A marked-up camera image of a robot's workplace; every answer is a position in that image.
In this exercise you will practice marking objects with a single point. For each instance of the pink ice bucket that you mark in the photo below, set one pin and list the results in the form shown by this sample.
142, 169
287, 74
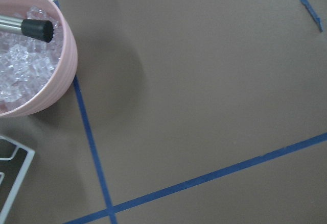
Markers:
35, 74

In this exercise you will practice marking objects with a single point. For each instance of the metal black-tipped tongs handle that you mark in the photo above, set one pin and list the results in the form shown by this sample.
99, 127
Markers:
42, 30

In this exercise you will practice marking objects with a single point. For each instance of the white wire cup rack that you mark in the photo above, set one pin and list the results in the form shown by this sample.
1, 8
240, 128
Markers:
16, 159

